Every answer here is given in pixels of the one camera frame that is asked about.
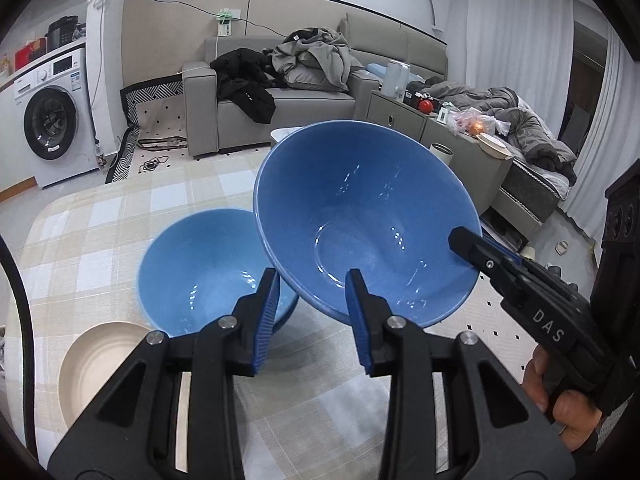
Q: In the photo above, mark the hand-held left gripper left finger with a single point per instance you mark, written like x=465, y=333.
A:
x=265, y=320

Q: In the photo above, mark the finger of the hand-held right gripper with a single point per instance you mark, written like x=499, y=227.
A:
x=480, y=255
x=502, y=251

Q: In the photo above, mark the white dotted cloth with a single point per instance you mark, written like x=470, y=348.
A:
x=500, y=320

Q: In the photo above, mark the grey sofa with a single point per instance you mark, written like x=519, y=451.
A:
x=300, y=110

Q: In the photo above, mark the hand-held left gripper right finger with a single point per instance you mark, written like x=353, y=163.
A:
x=357, y=320

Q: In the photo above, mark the light blue bowl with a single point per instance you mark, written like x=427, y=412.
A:
x=200, y=260

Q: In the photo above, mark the black white patterned rug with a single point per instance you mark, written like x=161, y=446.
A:
x=160, y=120

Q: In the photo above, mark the beige bowl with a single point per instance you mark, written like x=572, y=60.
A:
x=95, y=360

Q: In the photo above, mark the red box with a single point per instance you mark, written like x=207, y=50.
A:
x=30, y=55

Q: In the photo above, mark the wall socket with plugs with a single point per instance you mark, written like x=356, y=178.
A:
x=226, y=20

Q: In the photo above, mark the white cup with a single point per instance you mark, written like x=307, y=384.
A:
x=441, y=154

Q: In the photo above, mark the clear plastic bag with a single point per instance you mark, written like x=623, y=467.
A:
x=462, y=120

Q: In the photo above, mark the black rice cooker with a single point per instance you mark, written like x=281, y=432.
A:
x=62, y=32

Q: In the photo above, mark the person's right forearm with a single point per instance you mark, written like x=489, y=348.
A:
x=617, y=425

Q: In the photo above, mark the grey low cabinet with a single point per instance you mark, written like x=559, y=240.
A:
x=395, y=115

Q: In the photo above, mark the grey clothes pile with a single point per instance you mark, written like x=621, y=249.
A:
x=320, y=60

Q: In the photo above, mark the bed mattress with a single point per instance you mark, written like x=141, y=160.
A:
x=530, y=195

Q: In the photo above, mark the red ball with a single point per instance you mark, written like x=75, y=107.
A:
x=426, y=106

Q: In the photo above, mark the white curtain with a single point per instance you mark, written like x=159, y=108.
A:
x=525, y=60

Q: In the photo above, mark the dark blue bowl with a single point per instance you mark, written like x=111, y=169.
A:
x=360, y=195

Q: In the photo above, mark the white washing machine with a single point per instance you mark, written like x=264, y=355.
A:
x=65, y=67

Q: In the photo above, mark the black jacket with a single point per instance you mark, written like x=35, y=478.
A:
x=245, y=90

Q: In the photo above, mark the yellow bottle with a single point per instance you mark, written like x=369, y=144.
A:
x=4, y=64

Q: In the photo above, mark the bed with grey blankets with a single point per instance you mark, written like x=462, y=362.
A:
x=525, y=125

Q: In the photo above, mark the white kitchen counter cabinet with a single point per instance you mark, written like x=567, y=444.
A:
x=10, y=160

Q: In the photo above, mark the person's right hand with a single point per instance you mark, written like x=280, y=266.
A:
x=575, y=415

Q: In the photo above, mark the light blue pillow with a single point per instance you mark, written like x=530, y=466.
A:
x=376, y=70

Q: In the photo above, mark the white small appliance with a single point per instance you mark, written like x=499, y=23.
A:
x=396, y=82

